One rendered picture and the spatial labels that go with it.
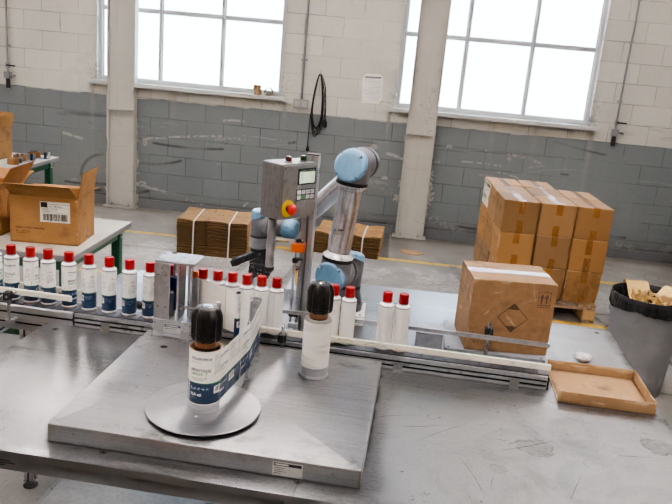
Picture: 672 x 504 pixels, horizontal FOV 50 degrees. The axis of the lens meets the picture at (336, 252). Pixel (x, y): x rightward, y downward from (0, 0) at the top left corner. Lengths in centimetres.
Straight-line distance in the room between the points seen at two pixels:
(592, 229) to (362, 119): 298
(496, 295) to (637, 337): 209
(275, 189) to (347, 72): 540
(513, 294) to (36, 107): 684
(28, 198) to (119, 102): 443
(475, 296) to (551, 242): 318
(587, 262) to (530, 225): 53
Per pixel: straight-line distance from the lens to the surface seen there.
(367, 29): 776
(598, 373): 274
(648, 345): 465
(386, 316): 245
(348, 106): 778
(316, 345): 219
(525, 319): 269
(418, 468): 196
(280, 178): 240
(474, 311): 264
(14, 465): 208
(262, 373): 226
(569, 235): 579
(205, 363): 193
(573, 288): 591
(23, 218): 398
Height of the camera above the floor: 184
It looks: 15 degrees down
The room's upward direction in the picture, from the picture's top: 5 degrees clockwise
